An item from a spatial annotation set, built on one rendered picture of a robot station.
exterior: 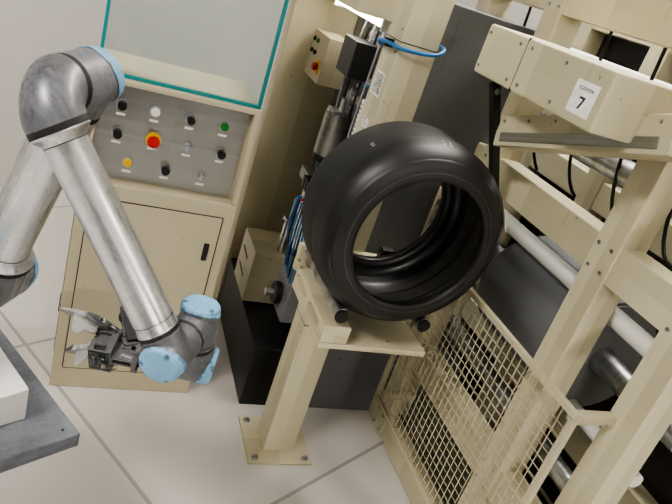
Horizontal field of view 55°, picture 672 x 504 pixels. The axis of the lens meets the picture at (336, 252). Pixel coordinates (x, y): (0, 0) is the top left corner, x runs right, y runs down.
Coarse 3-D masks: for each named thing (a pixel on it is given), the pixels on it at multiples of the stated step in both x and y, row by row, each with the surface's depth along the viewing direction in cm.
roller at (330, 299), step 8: (312, 264) 214; (312, 272) 213; (320, 280) 205; (320, 288) 204; (328, 296) 197; (328, 304) 196; (336, 304) 193; (336, 312) 190; (344, 312) 190; (336, 320) 191; (344, 320) 191
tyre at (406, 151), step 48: (384, 144) 174; (432, 144) 173; (336, 192) 173; (384, 192) 170; (480, 192) 179; (336, 240) 174; (432, 240) 216; (480, 240) 189; (336, 288) 184; (384, 288) 213; (432, 288) 208
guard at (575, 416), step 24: (480, 336) 205; (504, 336) 193; (504, 360) 192; (528, 360) 181; (384, 384) 259; (408, 384) 242; (528, 384) 182; (552, 384) 173; (384, 408) 256; (408, 408) 239; (480, 408) 200; (504, 408) 189; (552, 408) 171; (528, 432) 178; (408, 456) 235; (528, 456) 177; (552, 456) 168; (480, 480) 195
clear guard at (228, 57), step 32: (128, 0) 200; (160, 0) 203; (192, 0) 205; (224, 0) 208; (256, 0) 210; (288, 0) 213; (128, 32) 205; (160, 32) 207; (192, 32) 210; (224, 32) 212; (256, 32) 215; (128, 64) 209; (160, 64) 212; (192, 64) 215; (224, 64) 217; (256, 64) 220; (224, 96) 223; (256, 96) 226
